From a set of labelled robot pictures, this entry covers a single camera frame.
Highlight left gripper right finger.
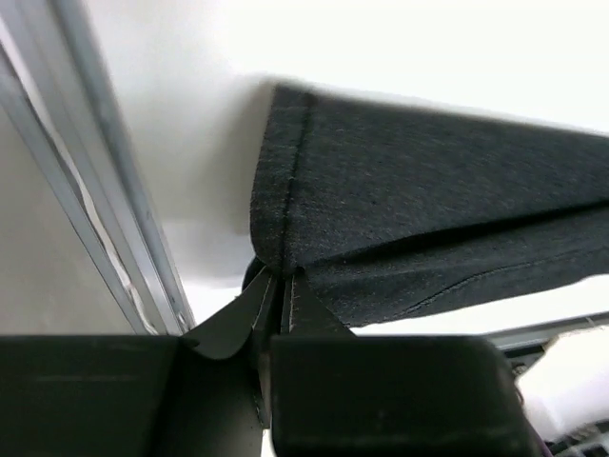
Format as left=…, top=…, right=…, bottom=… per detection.
left=280, top=268, right=355, bottom=337

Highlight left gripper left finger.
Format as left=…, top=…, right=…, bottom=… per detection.
left=183, top=268, right=276, bottom=358

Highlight black trousers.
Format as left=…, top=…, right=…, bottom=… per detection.
left=250, top=86, right=608, bottom=327

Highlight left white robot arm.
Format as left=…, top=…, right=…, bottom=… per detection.
left=187, top=269, right=608, bottom=456

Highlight aluminium frame rail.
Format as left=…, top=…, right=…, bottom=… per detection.
left=1, top=1, right=194, bottom=335

